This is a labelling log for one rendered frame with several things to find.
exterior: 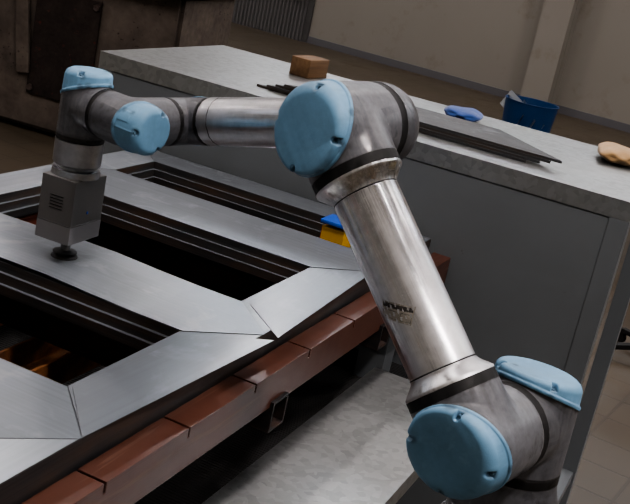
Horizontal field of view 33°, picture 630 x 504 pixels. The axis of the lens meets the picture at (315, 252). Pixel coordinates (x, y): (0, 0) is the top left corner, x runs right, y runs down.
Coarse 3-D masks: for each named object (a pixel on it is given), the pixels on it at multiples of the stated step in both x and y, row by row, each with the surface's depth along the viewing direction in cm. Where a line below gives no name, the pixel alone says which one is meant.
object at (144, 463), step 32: (352, 320) 183; (288, 352) 164; (320, 352) 172; (224, 384) 149; (256, 384) 151; (288, 384) 163; (192, 416) 138; (224, 416) 144; (256, 416) 155; (128, 448) 127; (160, 448) 129; (192, 448) 138; (64, 480) 118; (96, 480) 119; (128, 480) 124; (160, 480) 132
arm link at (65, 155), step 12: (60, 144) 164; (72, 144) 163; (60, 156) 164; (72, 156) 163; (84, 156) 164; (96, 156) 165; (60, 168) 165; (72, 168) 164; (84, 168) 164; (96, 168) 166
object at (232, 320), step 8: (240, 304) 169; (224, 312) 164; (232, 312) 165; (240, 312) 166; (248, 312) 166; (208, 320) 160; (216, 320) 161; (224, 320) 161; (232, 320) 162; (240, 320) 163; (248, 320) 163; (192, 328) 156; (200, 328) 156; (208, 328) 157; (216, 328) 158; (224, 328) 158; (232, 328) 159; (240, 328) 160
